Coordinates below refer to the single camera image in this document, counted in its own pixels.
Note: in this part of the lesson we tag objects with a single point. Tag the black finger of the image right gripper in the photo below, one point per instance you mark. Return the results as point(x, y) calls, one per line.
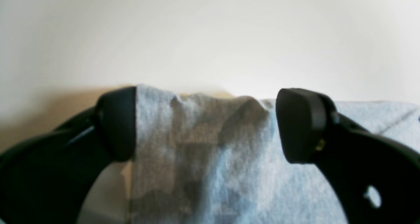
point(45, 179)

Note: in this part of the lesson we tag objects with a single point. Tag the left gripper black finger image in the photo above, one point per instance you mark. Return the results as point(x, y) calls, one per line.
point(376, 179)

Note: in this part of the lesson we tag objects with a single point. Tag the grey T-shirt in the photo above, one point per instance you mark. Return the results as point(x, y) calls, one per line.
point(207, 160)

